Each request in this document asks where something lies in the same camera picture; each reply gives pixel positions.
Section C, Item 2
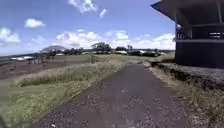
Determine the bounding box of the distant row of trees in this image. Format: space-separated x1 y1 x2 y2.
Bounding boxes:
63 41 161 57

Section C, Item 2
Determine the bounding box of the dark gravel path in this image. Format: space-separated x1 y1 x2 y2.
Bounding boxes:
29 62 214 128

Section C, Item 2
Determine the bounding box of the wide umbrella-shaped tree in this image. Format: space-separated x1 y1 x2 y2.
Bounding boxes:
39 44 68 56

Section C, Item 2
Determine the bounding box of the building with overhanging roof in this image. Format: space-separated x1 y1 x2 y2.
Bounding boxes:
150 0 224 69

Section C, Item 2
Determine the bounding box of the brown bare field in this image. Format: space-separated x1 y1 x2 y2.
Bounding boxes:
0 55 91 81

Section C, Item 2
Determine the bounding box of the low dark stone wall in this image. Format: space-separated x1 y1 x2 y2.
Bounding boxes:
148 61 224 93

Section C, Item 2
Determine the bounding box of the wire fence with posts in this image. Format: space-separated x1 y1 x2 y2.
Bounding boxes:
0 53 101 77

